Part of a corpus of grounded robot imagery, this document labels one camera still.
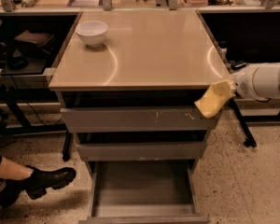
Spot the yellow foam-padded gripper finger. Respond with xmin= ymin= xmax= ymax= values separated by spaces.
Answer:
xmin=211 ymin=79 xmax=236 ymax=101

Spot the yellow sponge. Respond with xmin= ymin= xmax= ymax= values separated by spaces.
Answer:
xmin=194 ymin=87 xmax=228 ymax=119

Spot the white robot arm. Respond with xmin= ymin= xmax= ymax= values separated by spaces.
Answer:
xmin=209 ymin=63 xmax=280 ymax=101

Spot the grey middle drawer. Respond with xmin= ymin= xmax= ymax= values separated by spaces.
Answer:
xmin=77 ymin=141 xmax=207 ymax=161

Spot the grey drawer cabinet with counter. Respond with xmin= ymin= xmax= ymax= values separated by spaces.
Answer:
xmin=48 ymin=8 xmax=237 ymax=224

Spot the grey top drawer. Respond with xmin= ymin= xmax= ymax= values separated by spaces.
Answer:
xmin=61 ymin=106 xmax=221 ymax=133

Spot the grey open bottom drawer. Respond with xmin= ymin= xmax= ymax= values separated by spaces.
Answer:
xmin=78 ymin=161 xmax=210 ymax=224

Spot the small black power adapter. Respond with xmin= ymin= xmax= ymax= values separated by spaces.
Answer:
xmin=231 ymin=61 xmax=247 ymax=71

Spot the black table leg right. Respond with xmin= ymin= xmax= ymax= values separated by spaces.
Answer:
xmin=229 ymin=99 xmax=257 ymax=147

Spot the black table leg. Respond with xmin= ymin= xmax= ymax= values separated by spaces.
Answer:
xmin=229 ymin=99 xmax=257 ymax=147
xmin=63 ymin=133 xmax=73 ymax=161

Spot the white ceramic bowl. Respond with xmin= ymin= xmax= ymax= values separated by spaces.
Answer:
xmin=75 ymin=21 xmax=108 ymax=47

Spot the black table leg left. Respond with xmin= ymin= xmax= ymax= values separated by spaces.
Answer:
xmin=63 ymin=133 xmax=73 ymax=161

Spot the black device on shelf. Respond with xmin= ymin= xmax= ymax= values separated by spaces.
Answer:
xmin=0 ymin=30 xmax=55 ymax=76

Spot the person's bare leg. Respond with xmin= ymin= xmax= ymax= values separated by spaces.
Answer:
xmin=0 ymin=156 xmax=33 ymax=192

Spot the black leather boot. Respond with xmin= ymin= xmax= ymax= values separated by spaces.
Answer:
xmin=0 ymin=167 xmax=77 ymax=208

